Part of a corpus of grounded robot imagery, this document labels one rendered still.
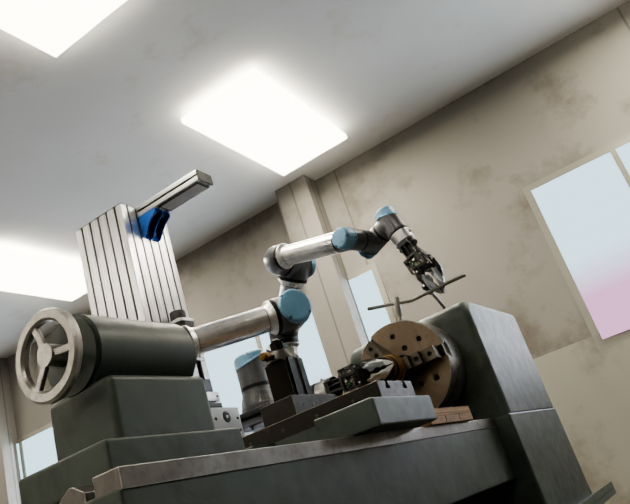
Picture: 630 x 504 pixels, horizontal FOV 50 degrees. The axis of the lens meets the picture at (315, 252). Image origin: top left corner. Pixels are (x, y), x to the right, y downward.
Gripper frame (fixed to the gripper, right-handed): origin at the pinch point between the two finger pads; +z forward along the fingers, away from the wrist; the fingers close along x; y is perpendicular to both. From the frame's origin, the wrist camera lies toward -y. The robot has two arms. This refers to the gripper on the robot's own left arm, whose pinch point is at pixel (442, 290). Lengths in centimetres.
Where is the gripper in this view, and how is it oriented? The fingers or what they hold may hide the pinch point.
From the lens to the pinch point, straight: 223.3
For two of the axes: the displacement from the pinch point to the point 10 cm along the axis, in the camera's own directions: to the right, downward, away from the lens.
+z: 4.8, 7.5, -4.5
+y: -5.3, -1.6, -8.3
